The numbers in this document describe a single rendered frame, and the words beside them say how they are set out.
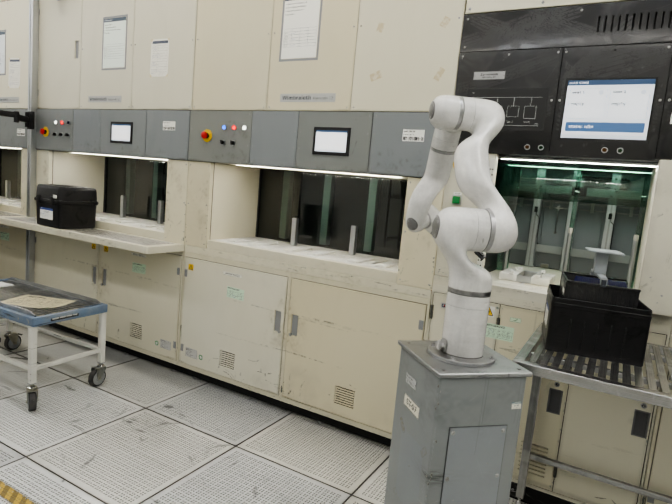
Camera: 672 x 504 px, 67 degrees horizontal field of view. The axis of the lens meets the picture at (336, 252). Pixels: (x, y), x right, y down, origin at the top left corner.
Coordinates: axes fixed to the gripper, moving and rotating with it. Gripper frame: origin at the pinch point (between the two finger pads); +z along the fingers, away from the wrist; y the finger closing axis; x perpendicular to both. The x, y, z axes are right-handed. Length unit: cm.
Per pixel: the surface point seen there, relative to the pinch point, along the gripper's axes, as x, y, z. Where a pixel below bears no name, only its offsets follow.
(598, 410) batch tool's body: 18, -21, 70
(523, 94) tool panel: 44, 42, -34
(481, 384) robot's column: -53, 7, 27
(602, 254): 7.1, 30.0, 27.1
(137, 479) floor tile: -95, -120, -29
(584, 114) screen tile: 46, 50, -11
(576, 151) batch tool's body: 42, 39, -4
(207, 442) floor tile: -59, -131, -27
